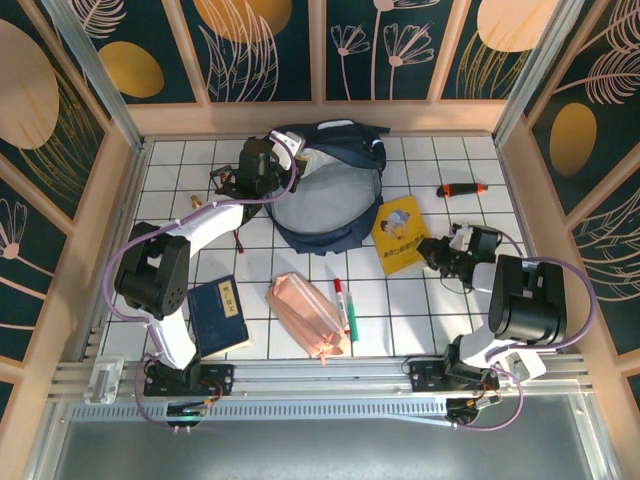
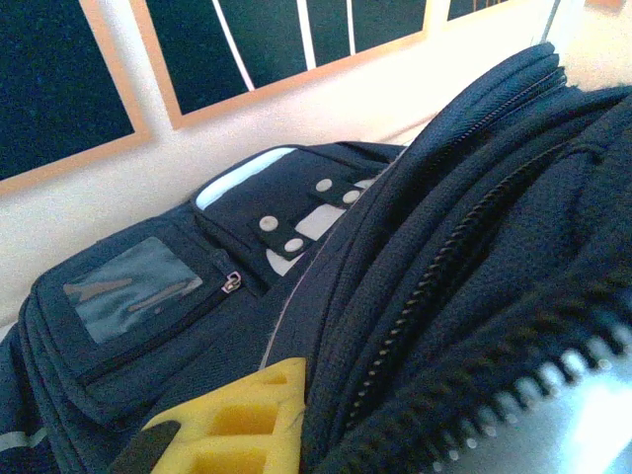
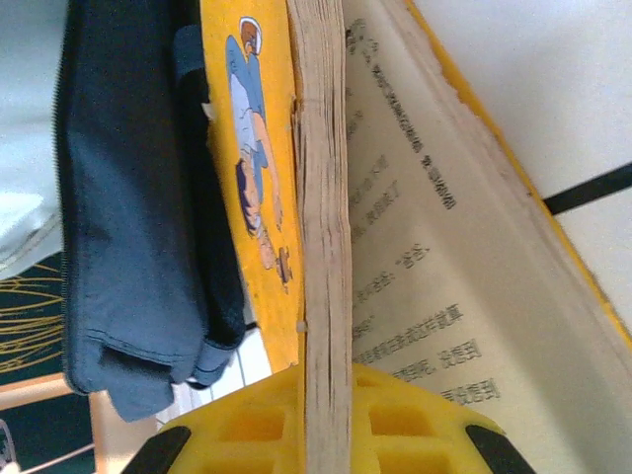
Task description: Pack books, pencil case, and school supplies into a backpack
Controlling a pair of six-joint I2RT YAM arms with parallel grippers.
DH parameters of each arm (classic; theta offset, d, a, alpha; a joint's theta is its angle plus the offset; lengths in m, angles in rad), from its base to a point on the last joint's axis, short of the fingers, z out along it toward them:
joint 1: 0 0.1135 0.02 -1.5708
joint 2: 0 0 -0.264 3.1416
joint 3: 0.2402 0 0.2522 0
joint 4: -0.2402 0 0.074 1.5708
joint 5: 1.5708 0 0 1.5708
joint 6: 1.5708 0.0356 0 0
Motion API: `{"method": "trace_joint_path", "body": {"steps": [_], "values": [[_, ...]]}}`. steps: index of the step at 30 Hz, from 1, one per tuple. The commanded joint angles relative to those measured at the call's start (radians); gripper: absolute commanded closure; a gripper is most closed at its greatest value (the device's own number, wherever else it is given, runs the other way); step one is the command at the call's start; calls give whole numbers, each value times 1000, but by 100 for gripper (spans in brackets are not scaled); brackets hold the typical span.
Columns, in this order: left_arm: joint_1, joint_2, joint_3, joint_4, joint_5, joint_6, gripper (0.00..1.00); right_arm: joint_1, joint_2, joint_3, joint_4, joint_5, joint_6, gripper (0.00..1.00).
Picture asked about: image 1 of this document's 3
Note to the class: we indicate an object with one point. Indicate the yellow illustrated book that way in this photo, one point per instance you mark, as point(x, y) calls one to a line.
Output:
point(400, 235)

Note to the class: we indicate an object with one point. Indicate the navy blue backpack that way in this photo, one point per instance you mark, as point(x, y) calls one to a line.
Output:
point(325, 200)

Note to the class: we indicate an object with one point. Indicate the green marker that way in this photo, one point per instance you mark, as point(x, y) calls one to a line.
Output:
point(353, 320)

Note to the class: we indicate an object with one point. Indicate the red capped white marker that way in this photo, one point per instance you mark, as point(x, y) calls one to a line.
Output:
point(340, 300)

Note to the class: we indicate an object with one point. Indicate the pink pencil case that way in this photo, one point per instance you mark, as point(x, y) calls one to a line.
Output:
point(305, 310)

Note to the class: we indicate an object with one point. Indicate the dark blue book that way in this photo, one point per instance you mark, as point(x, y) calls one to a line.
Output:
point(215, 315)

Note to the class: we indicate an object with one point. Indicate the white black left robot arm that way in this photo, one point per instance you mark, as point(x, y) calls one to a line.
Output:
point(210, 230)

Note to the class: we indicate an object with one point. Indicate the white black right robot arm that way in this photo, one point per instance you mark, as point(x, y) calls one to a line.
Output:
point(525, 305)

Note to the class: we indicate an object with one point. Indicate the small brass knob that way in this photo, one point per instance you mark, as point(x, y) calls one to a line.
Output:
point(195, 202)

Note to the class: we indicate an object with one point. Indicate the grey metal sheet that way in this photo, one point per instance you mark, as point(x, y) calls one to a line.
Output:
point(320, 450)

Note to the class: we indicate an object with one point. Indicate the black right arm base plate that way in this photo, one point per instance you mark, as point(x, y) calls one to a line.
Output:
point(425, 377)

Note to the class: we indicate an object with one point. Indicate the white plastic bracket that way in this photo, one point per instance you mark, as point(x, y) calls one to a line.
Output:
point(530, 367)
point(102, 380)

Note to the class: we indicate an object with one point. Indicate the aluminium mounting rail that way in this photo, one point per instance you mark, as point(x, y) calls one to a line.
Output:
point(320, 377)

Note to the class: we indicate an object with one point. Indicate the aluminium corner post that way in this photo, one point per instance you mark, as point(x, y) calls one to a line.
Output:
point(535, 75)
point(102, 85)

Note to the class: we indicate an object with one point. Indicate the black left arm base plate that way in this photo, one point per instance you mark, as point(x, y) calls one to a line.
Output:
point(220, 377)

